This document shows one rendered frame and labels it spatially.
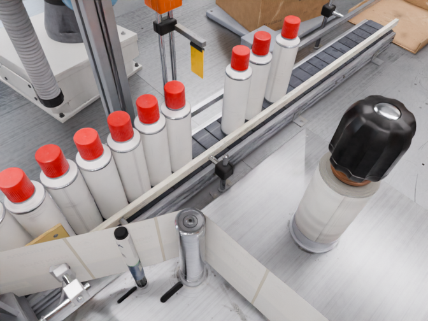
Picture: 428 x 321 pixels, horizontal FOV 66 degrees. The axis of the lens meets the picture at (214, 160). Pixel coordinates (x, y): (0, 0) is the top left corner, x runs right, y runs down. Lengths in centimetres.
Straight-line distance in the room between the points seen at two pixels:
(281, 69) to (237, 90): 15
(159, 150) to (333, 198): 29
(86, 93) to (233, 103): 40
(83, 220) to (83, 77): 41
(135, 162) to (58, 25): 49
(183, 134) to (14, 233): 29
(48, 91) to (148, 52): 58
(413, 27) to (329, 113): 58
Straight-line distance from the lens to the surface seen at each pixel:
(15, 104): 99
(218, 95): 71
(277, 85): 79
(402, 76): 115
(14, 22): 48
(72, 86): 87
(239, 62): 62
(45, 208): 51
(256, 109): 75
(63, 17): 93
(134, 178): 57
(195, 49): 57
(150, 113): 51
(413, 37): 135
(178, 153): 62
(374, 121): 40
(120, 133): 50
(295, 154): 73
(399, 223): 72
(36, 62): 51
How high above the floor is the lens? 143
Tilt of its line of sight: 52 degrees down
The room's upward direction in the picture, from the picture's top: 4 degrees clockwise
